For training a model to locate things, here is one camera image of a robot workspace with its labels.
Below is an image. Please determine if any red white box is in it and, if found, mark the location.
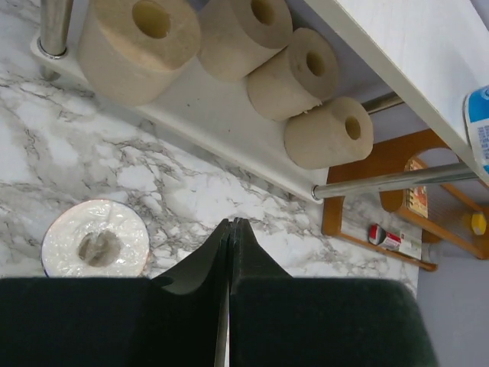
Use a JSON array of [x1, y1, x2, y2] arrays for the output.
[[368, 224, 401, 252]]

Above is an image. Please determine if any orange patterned booklet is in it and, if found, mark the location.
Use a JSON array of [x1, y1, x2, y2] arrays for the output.
[[406, 158, 429, 218]]

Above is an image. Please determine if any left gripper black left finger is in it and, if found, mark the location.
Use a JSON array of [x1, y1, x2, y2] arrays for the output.
[[1, 220, 231, 366]]

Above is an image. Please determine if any yellow cap jar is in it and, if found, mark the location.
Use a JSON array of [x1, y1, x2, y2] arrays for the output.
[[462, 212, 487, 235]]

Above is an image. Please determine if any brown wooden rack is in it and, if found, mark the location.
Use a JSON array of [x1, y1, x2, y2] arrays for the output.
[[322, 129, 488, 271]]

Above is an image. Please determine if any blue roll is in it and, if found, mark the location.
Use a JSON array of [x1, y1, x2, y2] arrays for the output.
[[463, 86, 489, 180], [40, 199, 150, 278]]

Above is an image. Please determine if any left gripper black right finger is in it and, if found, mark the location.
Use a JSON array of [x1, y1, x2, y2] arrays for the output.
[[229, 219, 438, 366]]

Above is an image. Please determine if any white green box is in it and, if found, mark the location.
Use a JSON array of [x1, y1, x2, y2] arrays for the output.
[[399, 232, 423, 260]]

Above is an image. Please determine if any brown paper roll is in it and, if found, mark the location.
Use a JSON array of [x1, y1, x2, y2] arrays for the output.
[[77, 1, 201, 106], [284, 97, 374, 170], [247, 28, 339, 122], [198, 0, 293, 82]]

